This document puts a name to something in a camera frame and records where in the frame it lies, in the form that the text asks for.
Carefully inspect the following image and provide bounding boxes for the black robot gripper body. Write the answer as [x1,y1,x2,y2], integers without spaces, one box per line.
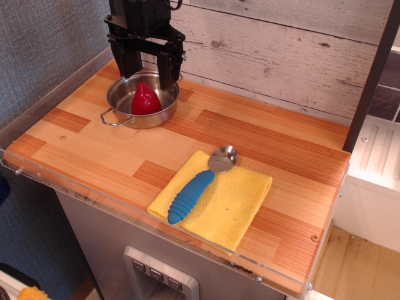
[104,1,186,63]

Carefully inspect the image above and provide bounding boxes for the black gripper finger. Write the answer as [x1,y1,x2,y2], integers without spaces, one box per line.
[109,36,143,78]
[157,52,183,90]

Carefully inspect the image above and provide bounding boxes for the blue handled metal spoon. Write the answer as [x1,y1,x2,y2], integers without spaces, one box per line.
[167,145,238,224]

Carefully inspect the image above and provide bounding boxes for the small steel pan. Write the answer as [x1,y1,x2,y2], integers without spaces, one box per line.
[101,71,180,129]

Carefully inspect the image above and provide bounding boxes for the red toy pepper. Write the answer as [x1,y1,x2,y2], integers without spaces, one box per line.
[131,81,162,115]

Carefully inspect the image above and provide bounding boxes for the clear acrylic edge guard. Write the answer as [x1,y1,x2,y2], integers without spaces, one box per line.
[4,144,350,298]

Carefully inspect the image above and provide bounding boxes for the yellow folded cloth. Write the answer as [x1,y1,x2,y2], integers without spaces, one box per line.
[147,151,273,256]

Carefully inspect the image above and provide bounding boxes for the silver toy cabinet front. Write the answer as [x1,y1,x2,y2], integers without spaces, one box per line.
[57,192,284,299]

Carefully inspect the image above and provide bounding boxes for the white toy sink unit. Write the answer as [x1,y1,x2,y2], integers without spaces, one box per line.
[333,116,399,251]

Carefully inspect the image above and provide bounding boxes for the yellow object at corner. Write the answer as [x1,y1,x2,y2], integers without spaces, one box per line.
[17,287,49,300]

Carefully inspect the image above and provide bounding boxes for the dark vertical post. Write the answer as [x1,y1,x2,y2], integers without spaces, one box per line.
[342,0,399,153]

